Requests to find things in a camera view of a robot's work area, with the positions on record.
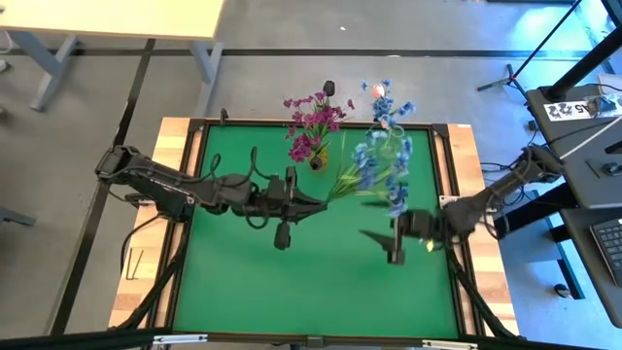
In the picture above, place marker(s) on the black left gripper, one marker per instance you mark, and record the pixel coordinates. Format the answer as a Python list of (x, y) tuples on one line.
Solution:
[(274, 199)]

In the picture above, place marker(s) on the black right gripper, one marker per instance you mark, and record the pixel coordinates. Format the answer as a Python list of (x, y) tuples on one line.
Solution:
[(418, 226)]

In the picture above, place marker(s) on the black artificial tulip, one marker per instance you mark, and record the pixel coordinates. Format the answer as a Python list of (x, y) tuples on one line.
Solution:
[(329, 88), (316, 163)]

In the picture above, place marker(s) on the magenta artificial flower bunch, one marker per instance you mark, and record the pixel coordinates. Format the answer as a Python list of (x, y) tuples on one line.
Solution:
[(318, 116), (300, 148)]

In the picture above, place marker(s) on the blue artificial flower bunch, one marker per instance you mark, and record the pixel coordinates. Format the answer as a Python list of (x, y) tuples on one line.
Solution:
[(384, 107), (362, 163)]

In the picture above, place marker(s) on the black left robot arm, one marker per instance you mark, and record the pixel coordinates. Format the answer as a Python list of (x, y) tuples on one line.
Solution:
[(160, 182)]

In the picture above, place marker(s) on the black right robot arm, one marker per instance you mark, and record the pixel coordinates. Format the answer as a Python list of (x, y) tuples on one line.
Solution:
[(486, 201)]

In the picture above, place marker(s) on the yellow glass vase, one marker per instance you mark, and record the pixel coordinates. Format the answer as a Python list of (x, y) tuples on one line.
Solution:
[(323, 158)]

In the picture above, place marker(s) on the green table mat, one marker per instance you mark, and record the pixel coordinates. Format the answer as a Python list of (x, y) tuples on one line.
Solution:
[(316, 301)]

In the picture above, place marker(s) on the black desk leg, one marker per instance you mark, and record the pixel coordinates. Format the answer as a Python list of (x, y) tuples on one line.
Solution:
[(529, 221)]

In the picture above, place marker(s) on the black allen key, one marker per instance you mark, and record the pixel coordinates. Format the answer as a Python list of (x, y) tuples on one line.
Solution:
[(138, 265), (129, 262)]

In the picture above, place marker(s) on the black light stand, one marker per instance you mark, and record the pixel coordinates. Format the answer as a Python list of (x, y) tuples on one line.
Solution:
[(510, 79)]

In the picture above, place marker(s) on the black caster wheel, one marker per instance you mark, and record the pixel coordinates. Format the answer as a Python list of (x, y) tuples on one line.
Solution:
[(562, 290)]

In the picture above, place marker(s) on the dark gray desk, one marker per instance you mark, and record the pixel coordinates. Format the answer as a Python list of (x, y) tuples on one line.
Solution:
[(580, 253)]

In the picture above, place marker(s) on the white printed paper label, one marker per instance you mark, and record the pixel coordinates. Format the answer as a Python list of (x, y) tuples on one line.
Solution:
[(563, 111)]

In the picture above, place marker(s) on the black keyboard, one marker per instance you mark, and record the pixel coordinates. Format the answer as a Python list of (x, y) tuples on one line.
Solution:
[(610, 248)]

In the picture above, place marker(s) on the black desk device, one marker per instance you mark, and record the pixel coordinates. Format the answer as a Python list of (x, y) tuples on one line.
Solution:
[(612, 168)]

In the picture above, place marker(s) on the white box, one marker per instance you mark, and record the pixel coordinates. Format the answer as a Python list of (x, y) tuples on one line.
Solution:
[(611, 83)]

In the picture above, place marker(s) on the beige table with gray legs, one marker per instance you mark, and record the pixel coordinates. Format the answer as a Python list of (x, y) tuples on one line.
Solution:
[(97, 19)]

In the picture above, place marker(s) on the gray table foot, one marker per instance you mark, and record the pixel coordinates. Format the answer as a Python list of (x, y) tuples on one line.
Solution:
[(17, 216)]

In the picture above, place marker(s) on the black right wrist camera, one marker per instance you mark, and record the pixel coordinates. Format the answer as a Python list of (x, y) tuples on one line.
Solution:
[(397, 256)]

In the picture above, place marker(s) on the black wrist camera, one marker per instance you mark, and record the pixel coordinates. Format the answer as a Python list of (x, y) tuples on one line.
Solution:
[(397, 256), (282, 236)]

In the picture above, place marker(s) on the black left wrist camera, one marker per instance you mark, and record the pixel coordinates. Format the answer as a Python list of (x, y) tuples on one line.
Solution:
[(282, 236)]

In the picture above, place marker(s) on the black table frame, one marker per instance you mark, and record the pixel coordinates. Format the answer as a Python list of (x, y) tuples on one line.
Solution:
[(439, 130)]

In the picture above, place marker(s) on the black frame clamp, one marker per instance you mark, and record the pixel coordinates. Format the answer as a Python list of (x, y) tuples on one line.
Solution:
[(224, 115)]

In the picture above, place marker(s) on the silver metal bracket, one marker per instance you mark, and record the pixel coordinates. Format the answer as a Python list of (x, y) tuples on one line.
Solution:
[(449, 344), (180, 339)]

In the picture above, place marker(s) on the black slanted post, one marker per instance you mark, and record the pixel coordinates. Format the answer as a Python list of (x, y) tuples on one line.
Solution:
[(583, 65)]

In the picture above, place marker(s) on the black frame rail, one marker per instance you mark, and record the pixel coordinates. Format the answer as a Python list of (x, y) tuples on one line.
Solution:
[(73, 340)]

